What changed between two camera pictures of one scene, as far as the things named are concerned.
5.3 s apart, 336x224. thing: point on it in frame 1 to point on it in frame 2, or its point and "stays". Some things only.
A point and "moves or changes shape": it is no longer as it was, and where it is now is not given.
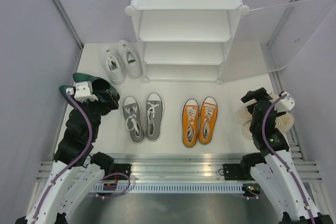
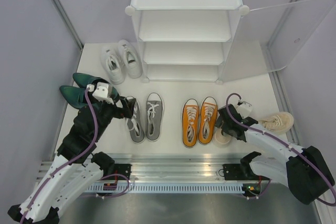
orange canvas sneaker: [190, 115] stays
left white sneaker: [113, 64] stays
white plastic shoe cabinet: [185, 23] stays
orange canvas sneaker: [208, 116] stays
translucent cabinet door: [267, 40] stays
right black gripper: [260, 93] to [224, 127]
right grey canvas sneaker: [155, 109] stays
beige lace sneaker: [243, 116] moves or changes shape
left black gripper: [107, 106] to [127, 111]
